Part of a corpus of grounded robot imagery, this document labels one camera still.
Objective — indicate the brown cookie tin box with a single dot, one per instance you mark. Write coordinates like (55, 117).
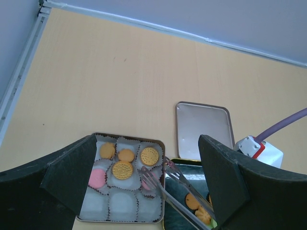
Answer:
(124, 201)

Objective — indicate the chocolate chip round cookie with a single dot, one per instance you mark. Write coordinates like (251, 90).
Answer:
(191, 202)

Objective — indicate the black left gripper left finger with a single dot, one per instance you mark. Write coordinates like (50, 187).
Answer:
(47, 193)

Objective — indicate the swirl flower cookie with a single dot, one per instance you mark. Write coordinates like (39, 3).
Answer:
(203, 215)

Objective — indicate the dotted round yellow cookie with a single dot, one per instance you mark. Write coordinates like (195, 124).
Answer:
(149, 156)

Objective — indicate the silver metal tongs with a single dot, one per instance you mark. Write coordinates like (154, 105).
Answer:
(185, 184)

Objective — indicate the brown tin lid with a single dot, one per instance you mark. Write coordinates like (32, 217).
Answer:
(195, 119)

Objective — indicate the green round cookie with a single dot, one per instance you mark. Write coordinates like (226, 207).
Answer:
(213, 224)

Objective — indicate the pink round cookie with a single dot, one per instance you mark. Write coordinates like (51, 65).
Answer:
(97, 178)
(149, 181)

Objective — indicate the plain round orange cookie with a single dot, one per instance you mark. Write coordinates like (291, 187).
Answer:
(107, 150)

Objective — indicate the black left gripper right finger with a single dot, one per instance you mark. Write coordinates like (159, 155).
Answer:
(250, 195)

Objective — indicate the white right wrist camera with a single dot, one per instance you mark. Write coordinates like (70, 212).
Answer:
(263, 152)

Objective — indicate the black gold-rimmed tray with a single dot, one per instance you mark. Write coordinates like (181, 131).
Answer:
(193, 172)

